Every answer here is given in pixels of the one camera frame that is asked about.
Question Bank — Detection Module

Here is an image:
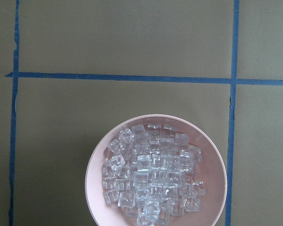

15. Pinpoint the clear ice cubes pile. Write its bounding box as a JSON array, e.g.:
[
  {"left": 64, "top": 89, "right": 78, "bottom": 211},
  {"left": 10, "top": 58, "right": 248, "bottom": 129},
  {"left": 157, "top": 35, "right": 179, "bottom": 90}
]
[{"left": 102, "top": 124, "right": 206, "bottom": 226}]

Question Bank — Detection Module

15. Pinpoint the pink bowl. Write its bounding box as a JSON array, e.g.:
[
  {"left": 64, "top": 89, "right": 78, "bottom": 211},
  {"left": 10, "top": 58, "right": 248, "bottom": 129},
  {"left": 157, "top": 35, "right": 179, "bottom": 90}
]
[{"left": 85, "top": 114, "right": 227, "bottom": 226}]

